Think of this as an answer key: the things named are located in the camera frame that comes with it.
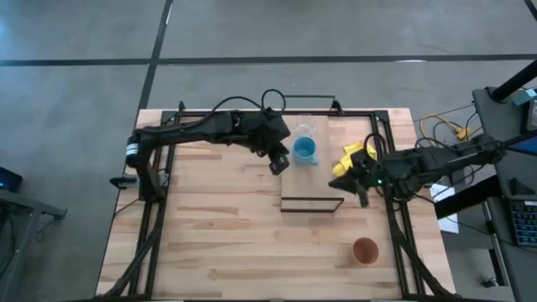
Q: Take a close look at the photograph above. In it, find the black diagonal pole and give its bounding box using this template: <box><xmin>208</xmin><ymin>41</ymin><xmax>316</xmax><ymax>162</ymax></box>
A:
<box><xmin>489</xmin><ymin>59</ymin><xmax>537</xmax><ymax>103</ymax></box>

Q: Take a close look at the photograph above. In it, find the black triangular bracket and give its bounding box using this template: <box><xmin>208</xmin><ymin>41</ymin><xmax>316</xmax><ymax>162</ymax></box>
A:
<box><xmin>508</xmin><ymin>177</ymin><xmax>536</xmax><ymax>196</ymax></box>

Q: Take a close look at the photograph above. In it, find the grey side desk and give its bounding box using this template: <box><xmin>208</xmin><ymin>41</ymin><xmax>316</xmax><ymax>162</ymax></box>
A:
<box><xmin>472</xmin><ymin>86</ymin><xmax>537</xmax><ymax>302</ymax></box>

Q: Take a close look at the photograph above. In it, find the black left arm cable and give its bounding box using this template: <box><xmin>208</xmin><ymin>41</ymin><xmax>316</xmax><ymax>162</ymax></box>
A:
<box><xmin>208</xmin><ymin>88</ymin><xmax>288</xmax><ymax>123</ymax></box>

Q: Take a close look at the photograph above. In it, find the backlit keyboard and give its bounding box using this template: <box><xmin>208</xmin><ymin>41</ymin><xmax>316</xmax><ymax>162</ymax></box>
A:
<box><xmin>508</xmin><ymin>200</ymin><xmax>537</xmax><ymax>247</ymax></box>

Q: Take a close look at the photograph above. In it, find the blue ceramic mug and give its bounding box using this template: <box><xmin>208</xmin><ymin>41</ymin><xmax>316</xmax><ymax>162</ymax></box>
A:
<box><xmin>291</xmin><ymin>135</ymin><xmax>320</xmax><ymax>167</ymax></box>

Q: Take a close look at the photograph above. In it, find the grey metal side table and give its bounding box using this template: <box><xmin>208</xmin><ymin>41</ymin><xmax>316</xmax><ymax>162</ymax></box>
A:
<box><xmin>0</xmin><ymin>187</ymin><xmax>68</xmax><ymax>302</ymax></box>

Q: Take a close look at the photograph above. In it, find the white paper sheet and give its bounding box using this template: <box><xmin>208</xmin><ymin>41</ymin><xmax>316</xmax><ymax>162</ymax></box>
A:
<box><xmin>430</xmin><ymin>183</ymin><xmax>461</xmax><ymax>235</ymax></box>

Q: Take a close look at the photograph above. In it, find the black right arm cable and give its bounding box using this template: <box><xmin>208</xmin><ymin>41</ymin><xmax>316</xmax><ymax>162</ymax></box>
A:
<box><xmin>362</xmin><ymin>133</ymin><xmax>389</xmax><ymax>163</ymax></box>

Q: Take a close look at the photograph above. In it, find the wooden shelf with metal ends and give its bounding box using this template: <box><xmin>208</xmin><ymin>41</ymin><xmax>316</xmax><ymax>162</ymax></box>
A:
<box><xmin>279</xmin><ymin>94</ymin><xmax>346</xmax><ymax>214</ymax></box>

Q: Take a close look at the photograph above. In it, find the black crossbar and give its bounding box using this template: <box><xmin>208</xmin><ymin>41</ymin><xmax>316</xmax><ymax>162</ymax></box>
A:
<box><xmin>434</xmin><ymin>174</ymin><xmax>503</xmax><ymax>220</ymax></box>

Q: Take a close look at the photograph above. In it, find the black device with blue light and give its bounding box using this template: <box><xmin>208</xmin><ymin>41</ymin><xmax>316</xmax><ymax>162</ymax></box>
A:
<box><xmin>0</xmin><ymin>165</ymin><xmax>23</xmax><ymax>194</ymax></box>

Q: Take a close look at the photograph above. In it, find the black clamp handle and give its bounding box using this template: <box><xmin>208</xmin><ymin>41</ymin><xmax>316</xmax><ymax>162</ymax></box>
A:
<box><xmin>109</xmin><ymin>174</ymin><xmax>139</xmax><ymax>190</ymax></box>

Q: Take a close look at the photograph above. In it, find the yellow cable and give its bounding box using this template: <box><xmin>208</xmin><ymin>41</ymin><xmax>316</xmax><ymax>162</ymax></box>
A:
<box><xmin>419</xmin><ymin>112</ymin><xmax>472</xmax><ymax>146</ymax></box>

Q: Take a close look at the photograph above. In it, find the clear glass cup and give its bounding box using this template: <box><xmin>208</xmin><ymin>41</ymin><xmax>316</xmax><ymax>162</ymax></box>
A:
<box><xmin>295</xmin><ymin>113</ymin><xmax>317</xmax><ymax>139</ymax></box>

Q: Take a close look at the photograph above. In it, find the yellow cloth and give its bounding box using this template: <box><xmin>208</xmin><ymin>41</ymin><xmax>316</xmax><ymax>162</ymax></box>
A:
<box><xmin>331</xmin><ymin>141</ymin><xmax>378</xmax><ymax>178</ymax></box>

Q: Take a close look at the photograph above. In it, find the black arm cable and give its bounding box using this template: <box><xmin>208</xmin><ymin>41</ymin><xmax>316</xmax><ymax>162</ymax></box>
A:
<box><xmin>208</xmin><ymin>88</ymin><xmax>288</xmax><ymax>123</ymax></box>
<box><xmin>362</xmin><ymin>133</ymin><xmax>389</xmax><ymax>163</ymax></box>

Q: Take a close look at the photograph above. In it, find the teal box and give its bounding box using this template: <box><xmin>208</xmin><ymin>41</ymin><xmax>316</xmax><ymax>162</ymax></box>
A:
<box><xmin>512</xmin><ymin>86</ymin><xmax>537</xmax><ymax>107</ymax></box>

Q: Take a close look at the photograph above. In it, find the brown cup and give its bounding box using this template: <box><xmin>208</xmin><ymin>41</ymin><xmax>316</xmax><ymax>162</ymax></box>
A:
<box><xmin>352</xmin><ymin>237</ymin><xmax>380</xmax><ymax>266</ymax></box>

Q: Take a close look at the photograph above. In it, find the black metal table frame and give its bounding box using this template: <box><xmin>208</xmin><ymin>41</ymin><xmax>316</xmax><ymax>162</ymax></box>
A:
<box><xmin>98</xmin><ymin>100</ymin><xmax>459</xmax><ymax>301</ymax></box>

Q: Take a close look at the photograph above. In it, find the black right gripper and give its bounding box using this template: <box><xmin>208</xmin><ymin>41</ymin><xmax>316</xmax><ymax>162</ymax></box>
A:
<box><xmin>328</xmin><ymin>147</ymin><xmax>392</xmax><ymax>209</ymax></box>

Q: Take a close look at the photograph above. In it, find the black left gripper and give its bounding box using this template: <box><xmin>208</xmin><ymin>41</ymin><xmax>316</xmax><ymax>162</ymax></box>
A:
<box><xmin>250</xmin><ymin>107</ymin><xmax>292</xmax><ymax>176</ymax></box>

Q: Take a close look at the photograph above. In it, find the dark laptop screen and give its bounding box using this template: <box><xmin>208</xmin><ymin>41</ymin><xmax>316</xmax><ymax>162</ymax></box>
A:
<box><xmin>500</xmin><ymin>131</ymin><xmax>537</xmax><ymax>157</ymax></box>

